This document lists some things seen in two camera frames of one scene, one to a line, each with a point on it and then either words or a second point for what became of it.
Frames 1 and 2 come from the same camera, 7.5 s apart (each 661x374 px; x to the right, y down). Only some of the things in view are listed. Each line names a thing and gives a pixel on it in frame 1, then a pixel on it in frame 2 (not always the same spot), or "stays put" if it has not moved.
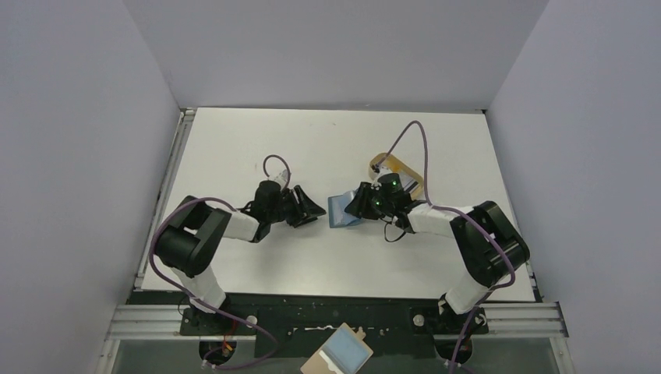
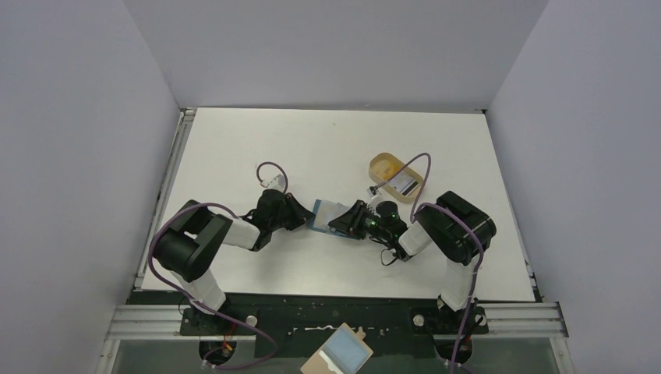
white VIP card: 408,183 stays put
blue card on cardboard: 345,351 stays put
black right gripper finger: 355,207 -> 351,220
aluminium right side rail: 539,298 stays put
